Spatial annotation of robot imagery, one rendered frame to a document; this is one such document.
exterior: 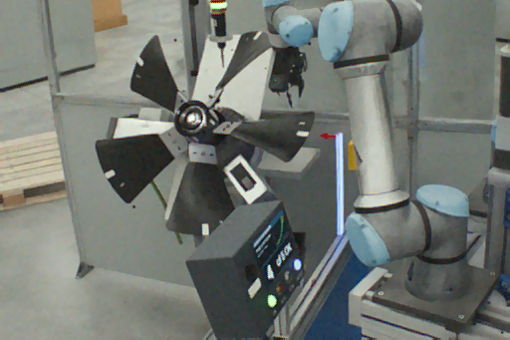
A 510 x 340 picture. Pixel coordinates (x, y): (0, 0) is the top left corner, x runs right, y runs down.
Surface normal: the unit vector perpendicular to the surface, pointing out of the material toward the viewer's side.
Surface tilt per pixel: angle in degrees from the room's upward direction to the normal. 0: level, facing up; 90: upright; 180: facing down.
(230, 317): 90
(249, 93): 50
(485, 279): 0
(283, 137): 17
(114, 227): 90
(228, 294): 90
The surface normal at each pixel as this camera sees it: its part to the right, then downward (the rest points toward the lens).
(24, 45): 0.65, 0.19
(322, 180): -0.39, 0.31
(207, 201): 0.32, -0.43
